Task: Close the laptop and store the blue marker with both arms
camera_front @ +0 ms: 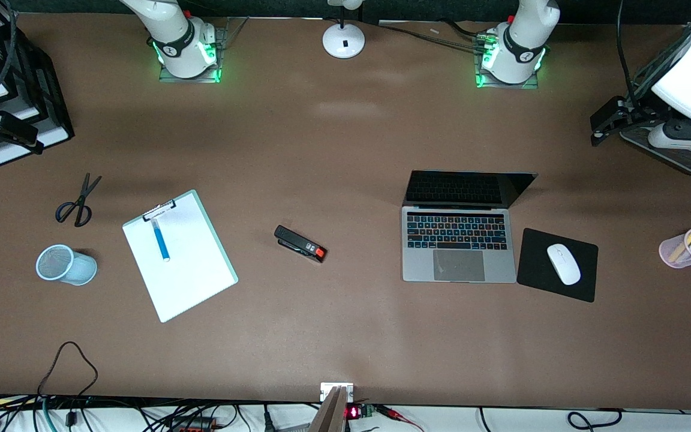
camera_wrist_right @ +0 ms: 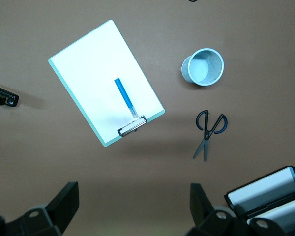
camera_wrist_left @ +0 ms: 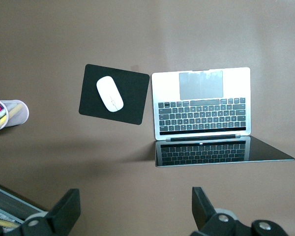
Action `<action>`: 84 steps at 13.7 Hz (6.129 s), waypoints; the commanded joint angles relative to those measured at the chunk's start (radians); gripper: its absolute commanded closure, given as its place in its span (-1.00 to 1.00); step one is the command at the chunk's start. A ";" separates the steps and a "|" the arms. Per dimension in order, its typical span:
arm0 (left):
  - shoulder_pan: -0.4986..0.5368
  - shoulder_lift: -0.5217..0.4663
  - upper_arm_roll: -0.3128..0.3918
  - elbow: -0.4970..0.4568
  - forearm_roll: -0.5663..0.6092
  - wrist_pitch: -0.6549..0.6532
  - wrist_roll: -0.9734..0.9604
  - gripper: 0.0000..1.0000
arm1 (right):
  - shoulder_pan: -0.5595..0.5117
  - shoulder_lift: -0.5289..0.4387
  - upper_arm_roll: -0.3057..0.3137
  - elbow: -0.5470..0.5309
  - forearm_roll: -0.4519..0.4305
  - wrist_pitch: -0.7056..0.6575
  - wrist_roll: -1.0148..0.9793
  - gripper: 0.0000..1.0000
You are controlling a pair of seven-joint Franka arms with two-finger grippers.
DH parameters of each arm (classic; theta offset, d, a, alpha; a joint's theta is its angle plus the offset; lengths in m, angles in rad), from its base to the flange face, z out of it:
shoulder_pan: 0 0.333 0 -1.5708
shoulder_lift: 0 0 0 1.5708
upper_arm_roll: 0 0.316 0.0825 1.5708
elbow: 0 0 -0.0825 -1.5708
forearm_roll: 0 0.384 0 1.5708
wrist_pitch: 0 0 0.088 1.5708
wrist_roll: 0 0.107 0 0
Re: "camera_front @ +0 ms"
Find blue marker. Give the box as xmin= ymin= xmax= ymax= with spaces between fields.
xmin=152 ymin=219 xmax=171 ymax=263

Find silver laptop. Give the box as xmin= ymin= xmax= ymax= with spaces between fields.
xmin=401 ymin=170 xmax=539 ymax=284

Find yellow marker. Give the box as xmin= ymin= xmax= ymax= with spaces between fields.
xmin=669 ymin=227 xmax=691 ymax=263

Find black stacked document tray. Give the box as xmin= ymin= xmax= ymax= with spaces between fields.
xmin=0 ymin=12 xmax=75 ymax=167

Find black mesh desk tray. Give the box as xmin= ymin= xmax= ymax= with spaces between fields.
xmin=620 ymin=6 xmax=691 ymax=178

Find black scissors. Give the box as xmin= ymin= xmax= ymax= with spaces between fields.
xmin=55 ymin=173 xmax=103 ymax=228

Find blue mesh pen cup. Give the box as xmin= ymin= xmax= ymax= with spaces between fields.
xmin=35 ymin=244 xmax=98 ymax=286

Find white computer mouse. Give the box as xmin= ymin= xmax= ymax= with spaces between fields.
xmin=546 ymin=243 xmax=582 ymax=286

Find black mouse pad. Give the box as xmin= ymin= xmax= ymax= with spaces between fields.
xmin=516 ymin=227 xmax=599 ymax=304

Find white paper sheet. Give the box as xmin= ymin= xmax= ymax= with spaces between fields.
xmin=124 ymin=203 xmax=235 ymax=323

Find mint green clipboard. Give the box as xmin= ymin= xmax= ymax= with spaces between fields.
xmin=122 ymin=189 xmax=239 ymax=324

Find white round-base stand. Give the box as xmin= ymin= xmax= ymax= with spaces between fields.
xmin=322 ymin=0 xmax=365 ymax=59

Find black stapler with orange tip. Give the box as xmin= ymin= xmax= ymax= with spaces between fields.
xmin=274 ymin=225 xmax=328 ymax=263

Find black device with orange connectors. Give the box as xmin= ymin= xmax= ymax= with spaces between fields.
xmin=166 ymin=416 xmax=221 ymax=431

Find small white box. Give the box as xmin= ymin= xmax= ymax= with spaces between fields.
xmin=320 ymin=383 xmax=354 ymax=401

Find wooden beam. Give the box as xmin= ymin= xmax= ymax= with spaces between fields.
xmin=310 ymin=386 xmax=347 ymax=432

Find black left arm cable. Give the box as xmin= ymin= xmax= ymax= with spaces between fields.
xmin=615 ymin=0 xmax=646 ymax=115

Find short black cable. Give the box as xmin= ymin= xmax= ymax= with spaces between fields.
xmin=438 ymin=18 xmax=496 ymax=43

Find long black cable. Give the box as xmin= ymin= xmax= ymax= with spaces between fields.
xmin=375 ymin=23 xmax=487 ymax=53

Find black looped cable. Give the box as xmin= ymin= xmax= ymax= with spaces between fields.
xmin=37 ymin=341 xmax=99 ymax=432

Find black coiled cable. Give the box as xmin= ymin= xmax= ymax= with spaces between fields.
xmin=566 ymin=409 xmax=623 ymax=432

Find red wire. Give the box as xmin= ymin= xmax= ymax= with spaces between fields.
xmin=375 ymin=405 xmax=425 ymax=432

